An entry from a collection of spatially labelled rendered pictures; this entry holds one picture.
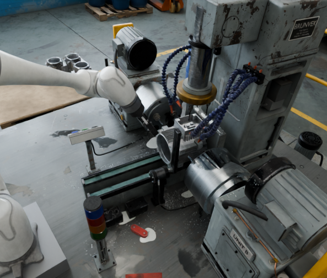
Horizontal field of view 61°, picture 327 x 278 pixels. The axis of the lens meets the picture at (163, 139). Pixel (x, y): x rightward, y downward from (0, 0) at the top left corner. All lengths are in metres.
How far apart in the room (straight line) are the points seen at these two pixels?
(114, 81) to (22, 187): 0.82
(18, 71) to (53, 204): 0.82
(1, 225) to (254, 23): 1.12
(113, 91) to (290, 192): 0.69
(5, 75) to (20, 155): 1.01
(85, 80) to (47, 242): 0.68
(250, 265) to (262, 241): 0.09
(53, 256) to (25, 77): 0.71
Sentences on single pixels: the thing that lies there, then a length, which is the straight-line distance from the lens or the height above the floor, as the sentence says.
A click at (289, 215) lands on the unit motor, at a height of 1.32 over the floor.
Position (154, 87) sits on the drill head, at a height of 1.16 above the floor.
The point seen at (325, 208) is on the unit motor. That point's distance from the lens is 0.90.
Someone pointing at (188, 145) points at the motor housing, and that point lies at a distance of 1.35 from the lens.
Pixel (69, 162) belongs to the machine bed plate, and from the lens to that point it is 1.67.
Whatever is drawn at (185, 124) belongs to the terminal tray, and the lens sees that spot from 1.36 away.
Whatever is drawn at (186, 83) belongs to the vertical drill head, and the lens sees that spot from 1.24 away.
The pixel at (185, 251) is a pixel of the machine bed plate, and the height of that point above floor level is 0.80.
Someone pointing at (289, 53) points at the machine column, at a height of 1.52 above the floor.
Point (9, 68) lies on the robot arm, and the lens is 0.84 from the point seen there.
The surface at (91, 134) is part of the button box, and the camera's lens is 1.41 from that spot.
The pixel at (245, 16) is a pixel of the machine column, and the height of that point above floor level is 1.66.
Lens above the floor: 1.98
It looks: 42 degrees down
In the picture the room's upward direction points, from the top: 4 degrees clockwise
